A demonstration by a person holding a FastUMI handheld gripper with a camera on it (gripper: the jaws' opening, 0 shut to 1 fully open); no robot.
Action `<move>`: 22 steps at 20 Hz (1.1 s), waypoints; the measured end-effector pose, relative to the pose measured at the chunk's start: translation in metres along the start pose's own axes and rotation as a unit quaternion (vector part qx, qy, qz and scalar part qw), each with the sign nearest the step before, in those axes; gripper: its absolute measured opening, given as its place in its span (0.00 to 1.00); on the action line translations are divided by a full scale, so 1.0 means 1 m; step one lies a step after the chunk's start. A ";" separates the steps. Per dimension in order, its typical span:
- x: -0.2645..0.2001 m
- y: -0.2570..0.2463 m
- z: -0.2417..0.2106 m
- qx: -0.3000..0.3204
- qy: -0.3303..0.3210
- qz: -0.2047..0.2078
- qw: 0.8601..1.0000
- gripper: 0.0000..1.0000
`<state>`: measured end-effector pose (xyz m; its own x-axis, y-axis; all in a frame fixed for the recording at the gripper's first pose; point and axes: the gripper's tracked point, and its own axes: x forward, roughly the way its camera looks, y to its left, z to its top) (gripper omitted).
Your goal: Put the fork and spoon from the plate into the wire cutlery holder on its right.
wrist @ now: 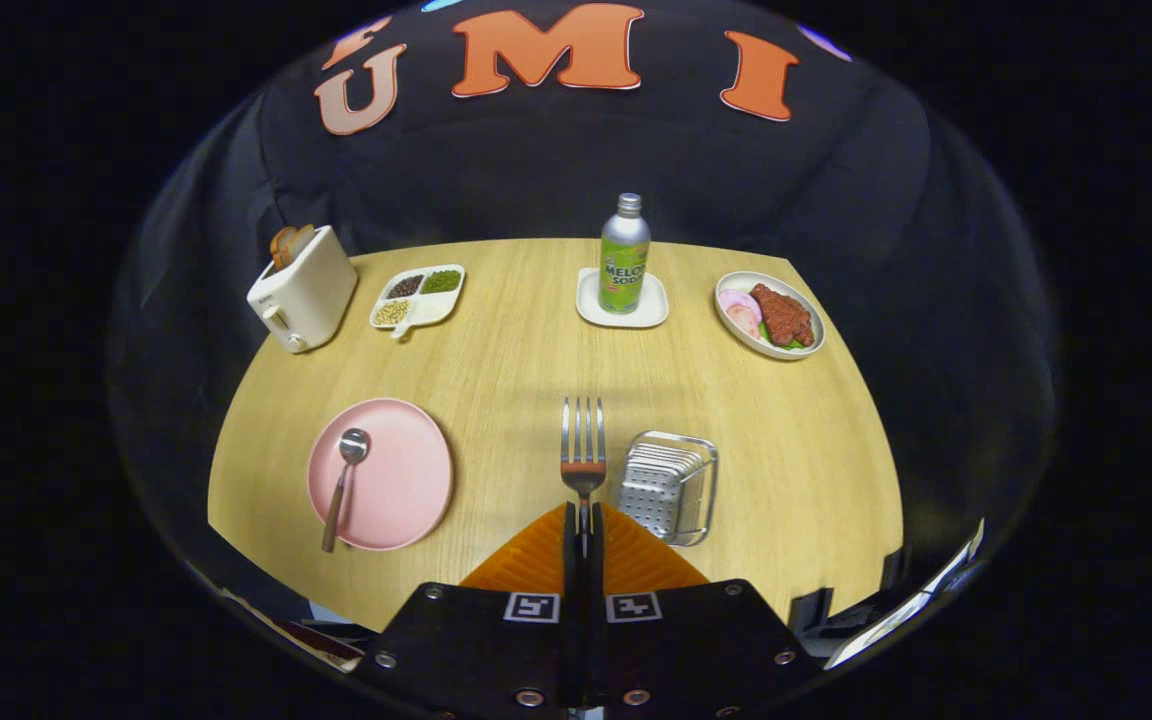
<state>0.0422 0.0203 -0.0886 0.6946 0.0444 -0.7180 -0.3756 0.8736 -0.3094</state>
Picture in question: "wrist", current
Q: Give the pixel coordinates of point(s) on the green soda bottle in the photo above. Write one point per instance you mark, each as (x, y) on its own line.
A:
(624, 260)

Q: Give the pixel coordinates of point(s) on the white divided bean dish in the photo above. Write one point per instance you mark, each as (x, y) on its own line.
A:
(431, 305)

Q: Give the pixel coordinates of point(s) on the white round food plate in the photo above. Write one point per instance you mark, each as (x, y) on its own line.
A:
(806, 300)

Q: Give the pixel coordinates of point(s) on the cream toaster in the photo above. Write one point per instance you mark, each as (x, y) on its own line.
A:
(306, 295)

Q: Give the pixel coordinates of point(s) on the green vegetable garnish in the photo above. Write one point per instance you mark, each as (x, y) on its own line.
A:
(791, 344)

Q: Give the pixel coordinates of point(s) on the red meat piece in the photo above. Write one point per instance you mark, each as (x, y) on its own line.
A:
(784, 315)

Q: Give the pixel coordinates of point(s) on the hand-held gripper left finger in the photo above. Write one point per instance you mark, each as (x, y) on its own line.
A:
(476, 650)

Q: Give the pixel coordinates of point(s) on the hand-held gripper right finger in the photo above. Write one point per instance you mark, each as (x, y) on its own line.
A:
(696, 650)

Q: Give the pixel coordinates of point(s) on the white square coaster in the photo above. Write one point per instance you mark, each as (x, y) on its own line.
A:
(588, 305)

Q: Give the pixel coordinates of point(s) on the pink plate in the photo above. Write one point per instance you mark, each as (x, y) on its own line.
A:
(406, 480)

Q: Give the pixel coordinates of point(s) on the pink ham slices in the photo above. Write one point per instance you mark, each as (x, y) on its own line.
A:
(738, 308)

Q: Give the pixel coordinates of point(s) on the toasted bread slices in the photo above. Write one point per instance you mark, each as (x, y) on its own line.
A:
(291, 245)

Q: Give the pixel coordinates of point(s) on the cream and red object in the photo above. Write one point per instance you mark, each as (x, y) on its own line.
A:
(306, 640)

